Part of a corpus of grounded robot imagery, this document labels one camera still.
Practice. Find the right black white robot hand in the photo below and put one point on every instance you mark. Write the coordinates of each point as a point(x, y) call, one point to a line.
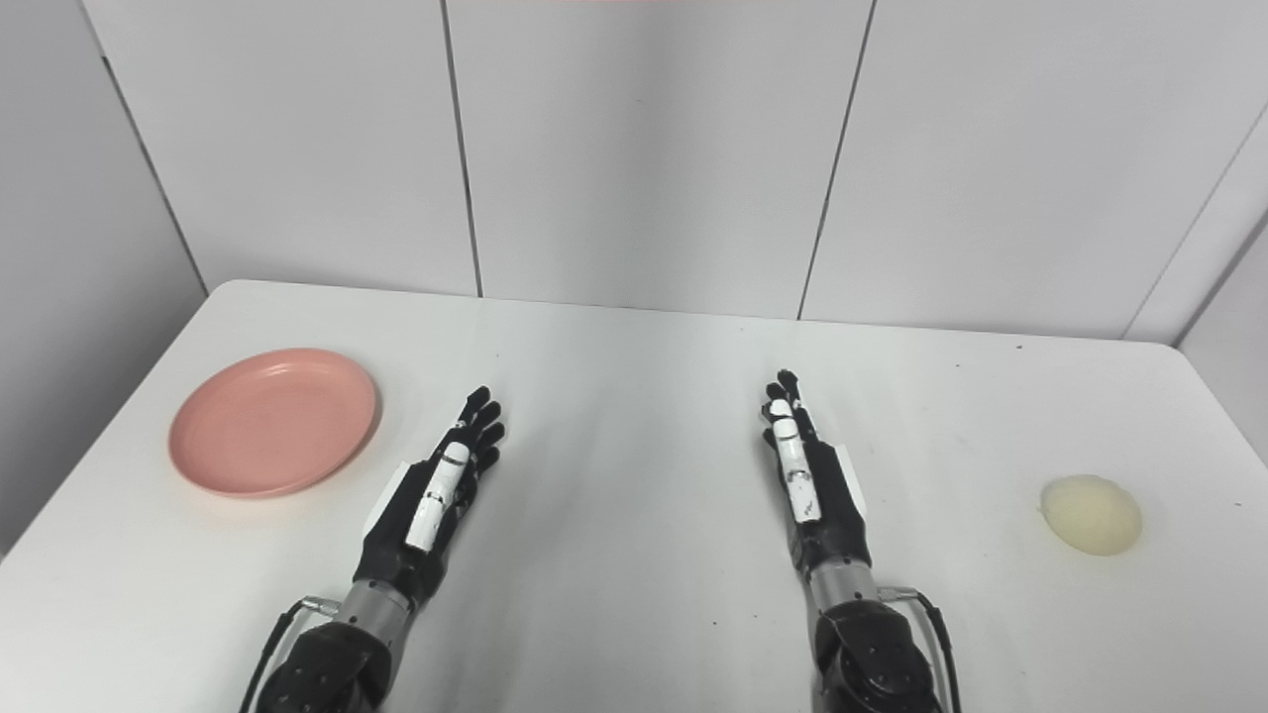
point(827, 505)

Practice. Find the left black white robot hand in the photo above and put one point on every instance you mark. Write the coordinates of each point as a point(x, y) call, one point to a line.
point(406, 535)

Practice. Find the pink round plate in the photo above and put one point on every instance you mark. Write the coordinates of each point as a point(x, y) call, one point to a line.
point(273, 423)

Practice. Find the cream steamed bun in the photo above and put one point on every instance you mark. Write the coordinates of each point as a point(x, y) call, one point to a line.
point(1091, 515)

